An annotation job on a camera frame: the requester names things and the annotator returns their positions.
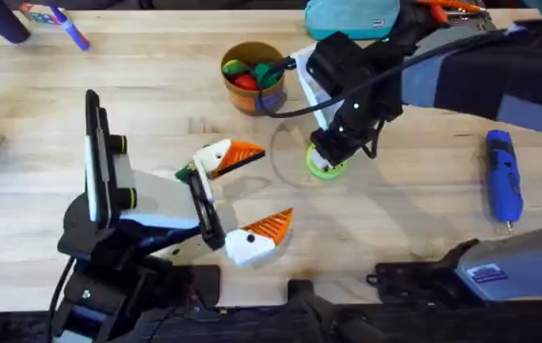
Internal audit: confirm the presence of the black left wrist plate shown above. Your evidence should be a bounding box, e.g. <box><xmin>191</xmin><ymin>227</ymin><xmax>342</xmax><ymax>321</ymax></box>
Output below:
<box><xmin>83</xmin><ymin>89</ymin><xmax>115</xmax><ymax>231</ymax></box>

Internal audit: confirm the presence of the green disc with holes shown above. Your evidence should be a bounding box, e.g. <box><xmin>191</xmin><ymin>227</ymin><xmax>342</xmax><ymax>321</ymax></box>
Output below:
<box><xmin>305</xmin><ymin>142</ymin><xmax>348</xmax><ymax>181</ymax></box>

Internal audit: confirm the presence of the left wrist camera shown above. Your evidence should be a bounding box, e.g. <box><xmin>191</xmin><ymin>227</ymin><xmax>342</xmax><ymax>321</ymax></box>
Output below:
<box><xmin>106</xmin><ymin>133</ymin><xmax>139</xmax><ymax>212</ymax></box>

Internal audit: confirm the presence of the green toy vegetable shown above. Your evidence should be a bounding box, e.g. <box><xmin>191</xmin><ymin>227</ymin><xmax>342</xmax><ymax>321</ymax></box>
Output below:
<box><xmin>174</xmin><ymin>162</ymin><xmax>196</xmax><ymax>184</ymax></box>

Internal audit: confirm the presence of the black rail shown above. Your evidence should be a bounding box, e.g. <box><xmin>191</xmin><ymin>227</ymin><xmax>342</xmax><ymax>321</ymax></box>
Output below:
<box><xmin>0</xmin><ymin>304</ymin><xmax>542</xmax><ymax>343</ymax></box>

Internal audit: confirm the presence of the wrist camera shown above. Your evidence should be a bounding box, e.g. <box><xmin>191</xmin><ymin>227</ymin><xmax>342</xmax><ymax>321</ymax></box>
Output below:
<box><xmin>106</xmin><ymin>133</ymin><xmax>139</xmax><ymax>212</ymax></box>
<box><xmin>306</xmin><ymin>31</ymin><xmax>372</xmax><ymax>96</ymax></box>

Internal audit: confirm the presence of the colourful printed box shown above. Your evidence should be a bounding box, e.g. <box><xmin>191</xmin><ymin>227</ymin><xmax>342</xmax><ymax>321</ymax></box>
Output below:
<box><xmin>16</xmin><ymin>1</ymin><xmax>62</xmax><ymax>26</ymax></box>

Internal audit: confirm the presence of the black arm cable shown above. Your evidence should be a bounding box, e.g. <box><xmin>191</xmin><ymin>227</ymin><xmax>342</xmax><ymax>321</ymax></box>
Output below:
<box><xmin>256</xmin><ymin>27</ymin><xmax>514</xmax><ymax>119</ymax></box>
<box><xmin>48</xmin><ymin>255</ymin><xmax>77</xmax><ymax>331</ymax></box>

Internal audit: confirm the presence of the blue electric screwdriver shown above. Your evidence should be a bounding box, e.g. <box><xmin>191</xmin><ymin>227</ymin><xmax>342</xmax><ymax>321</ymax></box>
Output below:
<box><xmin>483</xmin><ymin>129</ymin><xmax>525</xmax><ymax>233</ymax></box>

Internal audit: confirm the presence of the pale right wrist plate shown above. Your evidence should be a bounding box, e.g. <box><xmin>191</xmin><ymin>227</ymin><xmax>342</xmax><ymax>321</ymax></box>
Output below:
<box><xmin>292</xmin><ymin>43</ymin><xmax>343</xmax><ymax>131</ymax></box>

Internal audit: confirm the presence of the blue marker pen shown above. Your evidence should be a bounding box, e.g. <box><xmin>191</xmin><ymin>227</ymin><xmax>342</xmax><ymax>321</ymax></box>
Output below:
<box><xmin>49</xmin><ymin>3</ymin><xmax>91</xmax><ymax>51</ymax></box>

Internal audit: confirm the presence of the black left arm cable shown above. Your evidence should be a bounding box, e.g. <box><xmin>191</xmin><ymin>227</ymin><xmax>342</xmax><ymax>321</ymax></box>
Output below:
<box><xmin>48</xmin><ymin>255</ymin><xmax>77</xmax><ymax>331</ymax></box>

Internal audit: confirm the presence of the teal zip bag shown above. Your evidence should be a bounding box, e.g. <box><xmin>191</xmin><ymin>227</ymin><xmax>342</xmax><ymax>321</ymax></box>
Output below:
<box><xmin>303</xmin><ymin>0</ymin><xmax>402</xmax><ymax>41</ymax></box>

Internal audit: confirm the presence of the orange tub with toys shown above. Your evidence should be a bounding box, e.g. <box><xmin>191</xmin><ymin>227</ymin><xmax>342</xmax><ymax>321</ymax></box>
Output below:
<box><xmin>220</xmin><ymin>41</ymin><xmax>289</xmax><ymax>116</ymax></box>

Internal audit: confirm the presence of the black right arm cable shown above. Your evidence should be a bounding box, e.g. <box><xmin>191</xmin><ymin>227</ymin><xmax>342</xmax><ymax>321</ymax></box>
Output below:
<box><xmin>256</xmin><ymin>27</ymin><xmax>514</xmax><ymax>119</ymax></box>

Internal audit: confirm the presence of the orange handled tool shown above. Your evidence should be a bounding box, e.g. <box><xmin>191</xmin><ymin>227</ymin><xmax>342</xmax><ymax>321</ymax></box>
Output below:
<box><xmin>415</xmin><ymin>0</ymin><xmax>488</xmax><ymax>24</ymax></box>

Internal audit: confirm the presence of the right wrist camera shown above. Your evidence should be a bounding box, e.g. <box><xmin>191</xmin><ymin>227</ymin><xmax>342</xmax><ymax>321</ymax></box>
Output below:
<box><xmin>306</xmin><ymin>31</ymin><xmax>372</xmax><ymax>96</ymax></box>

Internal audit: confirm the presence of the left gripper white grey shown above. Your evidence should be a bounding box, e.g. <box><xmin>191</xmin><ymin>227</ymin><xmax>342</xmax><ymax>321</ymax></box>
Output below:
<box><xmin>58</xmin><ymin>138</ymin><xmax>295</xmax><ymax>268</ymax></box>

